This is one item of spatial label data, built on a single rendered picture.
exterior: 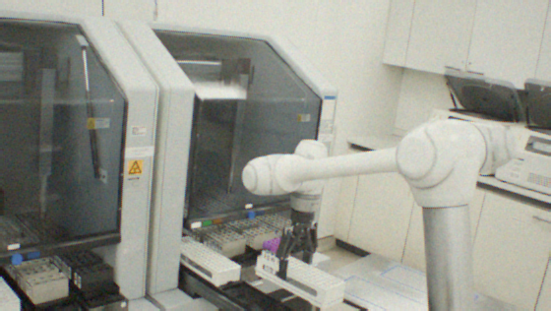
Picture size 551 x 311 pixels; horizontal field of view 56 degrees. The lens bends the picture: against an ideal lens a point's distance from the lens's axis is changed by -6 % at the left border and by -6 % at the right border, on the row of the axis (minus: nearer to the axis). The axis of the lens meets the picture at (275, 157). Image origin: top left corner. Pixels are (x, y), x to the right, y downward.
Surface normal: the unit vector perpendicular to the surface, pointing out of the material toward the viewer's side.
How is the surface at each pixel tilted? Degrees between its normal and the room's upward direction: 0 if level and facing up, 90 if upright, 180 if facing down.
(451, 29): 90
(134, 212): 90
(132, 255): 90
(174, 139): 90
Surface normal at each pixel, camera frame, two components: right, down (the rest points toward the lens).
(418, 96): -0.70, 0.07
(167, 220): 0.70, 0.25
